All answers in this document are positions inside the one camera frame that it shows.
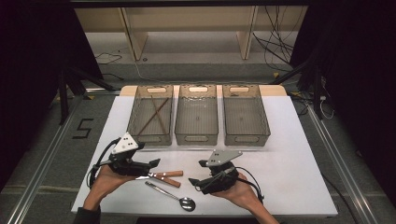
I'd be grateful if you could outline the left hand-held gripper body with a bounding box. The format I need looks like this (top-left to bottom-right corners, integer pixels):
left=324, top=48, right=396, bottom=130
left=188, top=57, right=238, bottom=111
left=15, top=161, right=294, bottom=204
left=106, top=132, right=151, bottom=177

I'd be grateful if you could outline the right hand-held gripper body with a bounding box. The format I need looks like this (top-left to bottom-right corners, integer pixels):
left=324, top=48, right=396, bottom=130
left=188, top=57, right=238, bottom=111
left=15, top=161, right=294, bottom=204
left=200, top=149, right=243, bottom=196

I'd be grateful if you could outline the metal spoon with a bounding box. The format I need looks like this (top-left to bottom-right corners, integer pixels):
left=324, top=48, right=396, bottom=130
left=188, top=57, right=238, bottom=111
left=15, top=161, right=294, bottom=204
left=144, top=180, right=197, bottom=213

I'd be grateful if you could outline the transparent grey plastic bin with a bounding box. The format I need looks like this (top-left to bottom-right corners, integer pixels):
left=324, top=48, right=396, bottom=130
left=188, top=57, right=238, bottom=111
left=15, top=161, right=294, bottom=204
left=174, top=83, right=219, bottom=147
left=221, top=83, right=271, bottom=147
left=125, top=84, right=175, bottom=147

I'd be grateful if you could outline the person's left hand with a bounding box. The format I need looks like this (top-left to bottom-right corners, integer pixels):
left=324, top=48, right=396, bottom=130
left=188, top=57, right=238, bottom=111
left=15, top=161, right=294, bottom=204
left=88, top=164, right=138, bottom=204

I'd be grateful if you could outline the person's right hand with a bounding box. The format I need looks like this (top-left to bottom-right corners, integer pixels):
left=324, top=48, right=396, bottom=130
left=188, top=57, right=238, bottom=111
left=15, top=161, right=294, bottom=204
left=211, top=172, right=262, bottom=210

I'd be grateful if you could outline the white table sheet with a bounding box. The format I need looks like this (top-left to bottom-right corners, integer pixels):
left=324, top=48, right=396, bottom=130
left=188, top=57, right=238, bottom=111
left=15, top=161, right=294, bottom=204
left=71, top=95, right=339, bottom=217

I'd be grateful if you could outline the black metal stand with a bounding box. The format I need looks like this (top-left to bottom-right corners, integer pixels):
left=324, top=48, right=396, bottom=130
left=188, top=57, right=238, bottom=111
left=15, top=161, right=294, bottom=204
left=270, top=46, right=325, bottom=120
left=57, top=66, right=118, bottom=125

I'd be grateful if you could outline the dark curtain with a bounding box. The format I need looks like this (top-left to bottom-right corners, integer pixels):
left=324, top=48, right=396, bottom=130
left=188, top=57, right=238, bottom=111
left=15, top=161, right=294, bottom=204
left=0, top=0, right=106, bottom=190
left=289, top=0, right=396, bottom=206

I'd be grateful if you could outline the light wooden shelf unit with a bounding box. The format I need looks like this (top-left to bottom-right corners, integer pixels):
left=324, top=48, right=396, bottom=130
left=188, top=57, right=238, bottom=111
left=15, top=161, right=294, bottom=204
left=74, top=6, right=309, bottom=62

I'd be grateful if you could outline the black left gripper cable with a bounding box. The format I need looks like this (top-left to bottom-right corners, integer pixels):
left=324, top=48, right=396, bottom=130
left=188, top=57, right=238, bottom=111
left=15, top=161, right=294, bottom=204
left=86, top=138, right=121, bottom=189

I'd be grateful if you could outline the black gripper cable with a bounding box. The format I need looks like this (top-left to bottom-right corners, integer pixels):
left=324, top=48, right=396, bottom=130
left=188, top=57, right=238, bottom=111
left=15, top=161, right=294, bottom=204
left=234, top=166, right=265, bottom=204
left=86, top=138, right=121, bottom=189

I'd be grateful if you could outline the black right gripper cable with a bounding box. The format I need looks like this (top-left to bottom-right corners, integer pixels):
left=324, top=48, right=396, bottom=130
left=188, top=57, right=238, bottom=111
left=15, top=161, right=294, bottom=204
left=234, top=166, right=265, bottom=204

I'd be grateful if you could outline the black floor cable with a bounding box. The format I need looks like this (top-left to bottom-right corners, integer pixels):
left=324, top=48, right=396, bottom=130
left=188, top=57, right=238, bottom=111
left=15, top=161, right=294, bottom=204
left=94, top=50, right=124, bottom=82

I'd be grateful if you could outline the aluminium floor rail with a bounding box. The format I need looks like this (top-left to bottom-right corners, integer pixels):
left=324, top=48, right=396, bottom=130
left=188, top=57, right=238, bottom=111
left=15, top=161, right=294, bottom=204
left=306, top=105, right=379, bottom=224
left=6, top=92, right=82, bottom=224

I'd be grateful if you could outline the bundle of black cables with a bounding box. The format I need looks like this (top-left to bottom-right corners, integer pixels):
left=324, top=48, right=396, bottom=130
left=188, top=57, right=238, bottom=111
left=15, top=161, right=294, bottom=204
left=251, top=6, right=300, bottom=73

